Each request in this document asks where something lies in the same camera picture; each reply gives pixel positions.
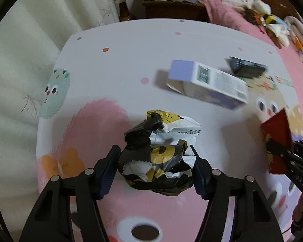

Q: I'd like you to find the white curtain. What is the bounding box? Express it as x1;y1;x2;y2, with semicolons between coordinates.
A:
0;0;120;235

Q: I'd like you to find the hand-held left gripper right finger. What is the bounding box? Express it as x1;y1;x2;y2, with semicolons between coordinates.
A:
189;145;284;242

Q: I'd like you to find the yellow black striped plush toy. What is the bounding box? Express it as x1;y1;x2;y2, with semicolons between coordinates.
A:
261;14;279;26

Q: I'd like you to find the wooden nightstand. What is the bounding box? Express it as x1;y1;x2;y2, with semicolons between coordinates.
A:
142;0;209;22

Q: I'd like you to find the printed cartoon tablecloth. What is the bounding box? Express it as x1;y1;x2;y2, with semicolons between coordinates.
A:
35;18;303;242

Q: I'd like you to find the rolled white quilt orange print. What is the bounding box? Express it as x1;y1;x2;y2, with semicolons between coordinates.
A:
284;15;303;71

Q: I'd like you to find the red packet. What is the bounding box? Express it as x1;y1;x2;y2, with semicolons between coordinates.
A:
261;108;294;174

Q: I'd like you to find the purple white carton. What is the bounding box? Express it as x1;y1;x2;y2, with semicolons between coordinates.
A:
166;60;249;110

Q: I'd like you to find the yellow black paper bag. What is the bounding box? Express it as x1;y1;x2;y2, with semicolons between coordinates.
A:
117;110;202;197

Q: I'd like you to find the black packet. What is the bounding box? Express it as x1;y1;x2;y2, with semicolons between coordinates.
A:
226;56;268;78

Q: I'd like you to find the brown plush toy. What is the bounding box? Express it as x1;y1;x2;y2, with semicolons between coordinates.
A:
243;6;262;25

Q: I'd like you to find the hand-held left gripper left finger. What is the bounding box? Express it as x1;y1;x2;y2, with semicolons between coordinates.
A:
20;145;122;242

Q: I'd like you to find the pink bedspread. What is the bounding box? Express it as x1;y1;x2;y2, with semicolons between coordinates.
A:
199;0;303;81

